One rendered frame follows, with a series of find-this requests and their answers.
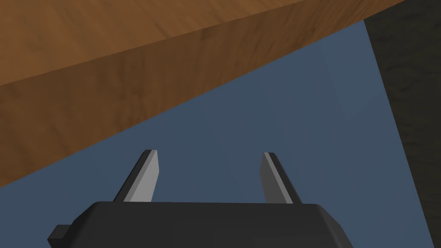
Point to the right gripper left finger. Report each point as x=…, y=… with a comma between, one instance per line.
x=143, y=182

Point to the brown wooden table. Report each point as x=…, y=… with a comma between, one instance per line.
x=103, y=69

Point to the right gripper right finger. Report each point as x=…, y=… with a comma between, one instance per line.
x=275, y=186

